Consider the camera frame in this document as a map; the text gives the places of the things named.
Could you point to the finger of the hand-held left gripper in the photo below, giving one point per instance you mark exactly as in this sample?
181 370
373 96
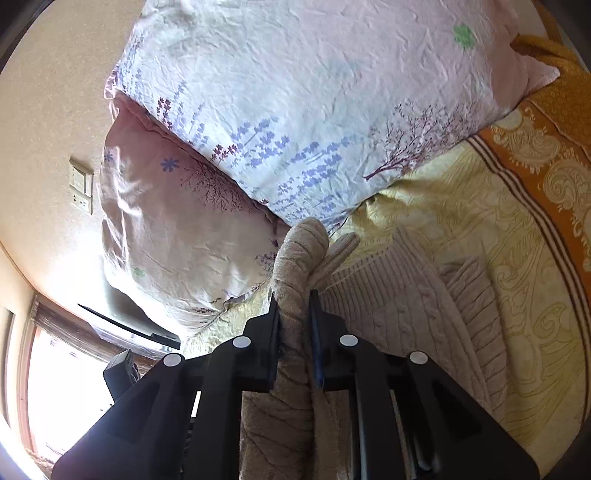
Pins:
318 350
265 344

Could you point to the black flat monitor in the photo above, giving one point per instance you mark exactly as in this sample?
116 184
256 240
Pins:
152 334

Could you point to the pink floral pillow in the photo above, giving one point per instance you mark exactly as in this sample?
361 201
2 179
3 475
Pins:
175 230

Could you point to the black device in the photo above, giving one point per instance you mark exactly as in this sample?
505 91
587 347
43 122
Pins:
119 374

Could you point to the yellow patterned blanket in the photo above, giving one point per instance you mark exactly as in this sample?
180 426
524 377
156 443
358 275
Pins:
461 217

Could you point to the window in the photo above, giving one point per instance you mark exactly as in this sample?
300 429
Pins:
55 392

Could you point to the lavender print pillow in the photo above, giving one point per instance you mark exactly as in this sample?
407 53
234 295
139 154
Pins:
300 92

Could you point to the white wall socket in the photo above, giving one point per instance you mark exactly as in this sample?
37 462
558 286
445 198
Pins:
81 202

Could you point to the white wall switch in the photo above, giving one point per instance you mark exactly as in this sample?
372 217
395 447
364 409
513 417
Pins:
81 174

